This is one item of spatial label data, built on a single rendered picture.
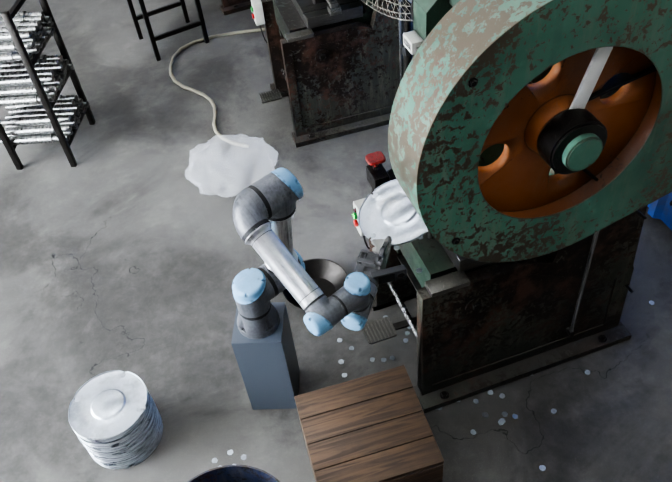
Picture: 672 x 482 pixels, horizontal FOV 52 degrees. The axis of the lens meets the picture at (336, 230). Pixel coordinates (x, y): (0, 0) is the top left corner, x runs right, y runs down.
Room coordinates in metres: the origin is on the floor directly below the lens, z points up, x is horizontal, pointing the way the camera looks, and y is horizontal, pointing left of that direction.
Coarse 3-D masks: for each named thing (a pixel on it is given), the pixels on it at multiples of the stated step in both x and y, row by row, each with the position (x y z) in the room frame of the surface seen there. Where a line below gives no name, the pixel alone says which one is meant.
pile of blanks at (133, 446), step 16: (144, 416) 1.39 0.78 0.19; (160, 416) 1.49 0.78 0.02; (128, 432) 1.32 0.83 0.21; (144, 432) 1.36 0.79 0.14; (160, 432) 1.42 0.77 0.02; (96, 448) 1.30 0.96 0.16; (112, 448) 1.29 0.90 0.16; (128, 448) 1.31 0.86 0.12; (144, 448) 1.34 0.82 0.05; (112, 464) 1.30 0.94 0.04; (128, 464) 1.30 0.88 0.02
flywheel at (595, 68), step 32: (576, 64) 1.39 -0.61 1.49; (608, 64) 1.41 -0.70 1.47; (640, 64) 1.44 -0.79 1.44; (544, 96) 1.37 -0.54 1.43; (576, 96) 1.34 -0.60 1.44; (640, 96) 1.44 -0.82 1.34; (512, 128) 1.35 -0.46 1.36; (544, 128) 1.32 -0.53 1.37; (576, 128) 1.27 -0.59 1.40; (608, 128) 1.43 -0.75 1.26; (640, 128) 1.44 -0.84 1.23; (512, 160) 1.36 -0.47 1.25; (544, 160) 1.30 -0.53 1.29; (576, 160) 1.25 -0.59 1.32; (608, 160) 1.43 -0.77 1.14; (512, 192) 1.36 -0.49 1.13; (544, 192) 1.39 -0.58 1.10; (576, 192) 1.40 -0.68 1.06
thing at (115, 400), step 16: (96, 384) 1.53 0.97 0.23; (112, 384) 1.52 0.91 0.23; (128, 384) 1.52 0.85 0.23; (144, 384) 1.50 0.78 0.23; (80, 400) 1.47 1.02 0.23; (96, 400) 1.46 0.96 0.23; (112, 400) 1.45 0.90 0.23; (128, 400) 1.45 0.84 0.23; (144, 400) 1.44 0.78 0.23; (80, 416) 1.40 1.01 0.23; (96, 416) 1.39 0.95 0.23; (112, 416) 1.38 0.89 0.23; (128, 416) 1.38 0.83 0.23; (80, 432) 1.34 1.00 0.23; (96, 432) 1.33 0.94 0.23; (112, 432) 1.32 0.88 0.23
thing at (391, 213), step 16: (384, 192) 1.80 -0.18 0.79; (400, 192) 1.78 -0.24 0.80; (368, 208) 1.75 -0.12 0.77; (384, 208) 1.72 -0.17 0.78; (400, 208) 1.70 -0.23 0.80; (368, 224) 1.68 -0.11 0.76; (384, 224) 1.66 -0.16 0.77; (400, 224) 1.63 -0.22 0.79; (416, 224) 1.62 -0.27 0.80; (400, 240) 1.57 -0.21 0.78
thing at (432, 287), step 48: (624, 240) 1.63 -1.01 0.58; (432, 288) 1.46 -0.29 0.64; (480, 288) 1.49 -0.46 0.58; (528, 288) 1.54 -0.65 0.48; (576, 288) 1.60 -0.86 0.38; (624, 288) 1.64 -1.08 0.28; (432, 336) 1.45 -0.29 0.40; (480, 336) 1.50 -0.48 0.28; (528, 336) 1.55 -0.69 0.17; (576, 336) 1.60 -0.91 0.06; (624, 336) 1.60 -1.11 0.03; (432, 384) 1.45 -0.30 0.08; (480, 384) 1.46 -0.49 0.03
